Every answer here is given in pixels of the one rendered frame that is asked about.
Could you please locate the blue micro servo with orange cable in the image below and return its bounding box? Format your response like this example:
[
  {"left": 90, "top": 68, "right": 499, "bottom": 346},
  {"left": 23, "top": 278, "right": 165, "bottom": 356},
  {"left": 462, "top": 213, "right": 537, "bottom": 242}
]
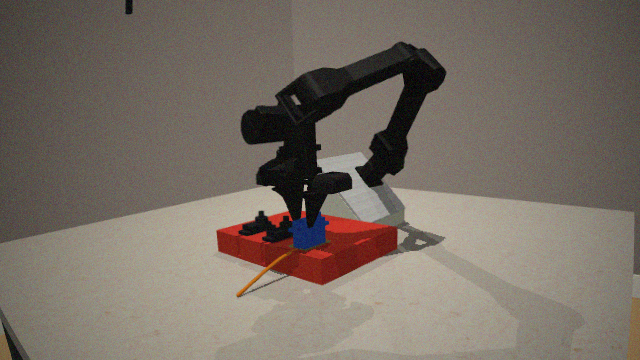
[{"left": 237, "top": 211, "right": 329, "bottom": 297}]

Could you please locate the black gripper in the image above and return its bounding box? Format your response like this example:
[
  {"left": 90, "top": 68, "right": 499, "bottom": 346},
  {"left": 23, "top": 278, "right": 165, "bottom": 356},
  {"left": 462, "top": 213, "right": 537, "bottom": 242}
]
[{"left": 271, "top": 139, "right": 352, "bottom": 228}]

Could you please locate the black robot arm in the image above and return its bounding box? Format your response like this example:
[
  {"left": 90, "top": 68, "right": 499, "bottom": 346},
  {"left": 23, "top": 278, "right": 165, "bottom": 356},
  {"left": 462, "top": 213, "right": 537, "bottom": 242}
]
[{"left": 241, "top": 42, "right": 447, "bottom": 188}]

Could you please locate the red rectangular plate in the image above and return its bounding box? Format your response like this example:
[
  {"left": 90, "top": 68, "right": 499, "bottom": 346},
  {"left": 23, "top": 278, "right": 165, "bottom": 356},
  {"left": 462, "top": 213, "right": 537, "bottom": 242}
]
[{"left": 217, "top": 211, "right": 398, "bottom": 286}]

